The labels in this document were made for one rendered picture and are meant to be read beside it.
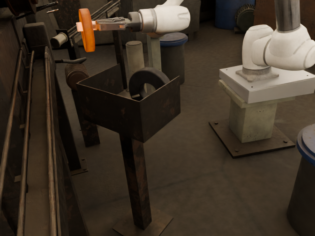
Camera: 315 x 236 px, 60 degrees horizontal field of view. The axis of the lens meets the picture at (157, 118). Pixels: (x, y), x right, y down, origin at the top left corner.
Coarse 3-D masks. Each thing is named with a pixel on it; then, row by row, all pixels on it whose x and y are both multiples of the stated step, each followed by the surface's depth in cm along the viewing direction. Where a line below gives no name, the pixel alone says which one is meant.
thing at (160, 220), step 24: (120, 72) 102; (96, 96) 83; (120, 96) 76; (168, 96) 84; (96, 120) 89; (120, 120) 82; (144, 120) 77; (168, 120) 88; (144, 168) 108; (144, 192) 113; (144, 216) 118; (168, 216) 127
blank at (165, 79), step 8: (136, 72) 87; (144, 72) 85; (152, 72) 84; (160, 72) 85; (136, 80) 88; (144, 80) 87; (152, 80) 85; (160, 80) 84; (168, 80) 86; (128, 88) 92; (136, 88) 90; (136, 96) 92; (144, 96) 92
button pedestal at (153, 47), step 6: (150, 42) 199; (156, 42) 200; (150, 48) 203; (156, 48) 203; (150, 54) 207; (156, 54) 205; (150, 60) 210; (156, 60) 207; (150, 66) 214; (156, 66) 210
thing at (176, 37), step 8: (176, 32) 249; (160, 40) 230; (168, 40) 228; (176, 40) 228; (184, 40) 231; (160, 48) 235; (168, 48) 232; (176, 48) 233; (168, 56) 236; (176, 56) 237; (168, 64) 240; (176, 64) 240; (184, 64) 251; (168, 72) 244; (176, 72) 244; (184, 72) 254; (184, 80) 257
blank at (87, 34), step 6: (84, 12) 96; (84, 18) 95; (90, 18) 95; (84, 24) 94; (90, 24) 95; (84, 30) 95; (90, 30) 95; (84, 36) 96; (90, 36) 96; (84, 42) 101; (90, 42) 97; (90, 48) 100
